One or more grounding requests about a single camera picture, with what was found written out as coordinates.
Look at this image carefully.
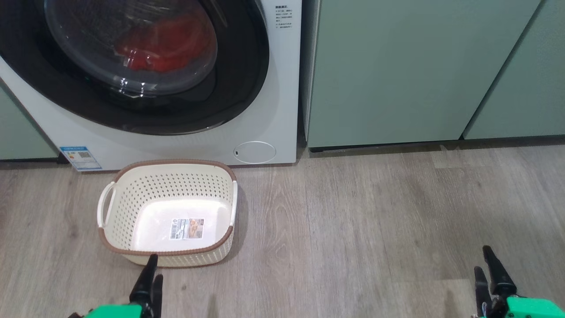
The round white filter cover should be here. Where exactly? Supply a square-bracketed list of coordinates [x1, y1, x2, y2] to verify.
[233, 141, 277, 165]

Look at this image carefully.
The narrow pale green cabinet panel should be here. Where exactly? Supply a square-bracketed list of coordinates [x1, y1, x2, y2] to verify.
[0, 77, 60, 161]

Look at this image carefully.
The blue energy label sticker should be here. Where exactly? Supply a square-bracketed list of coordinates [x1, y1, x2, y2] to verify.
[60, 146, 102, 172]

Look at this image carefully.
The white front-load washing machine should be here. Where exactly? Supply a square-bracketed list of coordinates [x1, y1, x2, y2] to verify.
[0, 0, 303, 172]

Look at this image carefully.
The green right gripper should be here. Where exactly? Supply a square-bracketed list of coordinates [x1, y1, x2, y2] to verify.
[474, 245, 565, 318]

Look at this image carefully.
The red and white garment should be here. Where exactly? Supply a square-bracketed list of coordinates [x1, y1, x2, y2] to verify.
[114, 10, 218, 73]

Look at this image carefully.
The dark grey rounded object edge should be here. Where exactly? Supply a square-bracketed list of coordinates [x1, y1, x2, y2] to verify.
[0, 0, 270, 136]

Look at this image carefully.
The wide pale green cabinet door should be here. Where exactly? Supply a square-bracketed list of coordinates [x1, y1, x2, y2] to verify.
[304, 0, 542, 149]

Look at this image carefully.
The cream perforated laundry basket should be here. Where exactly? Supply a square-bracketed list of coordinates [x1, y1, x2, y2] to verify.
[97, 159, 239, 268]

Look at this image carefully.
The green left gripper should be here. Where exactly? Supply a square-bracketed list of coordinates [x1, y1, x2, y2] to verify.
[84, 254, 164, 318]

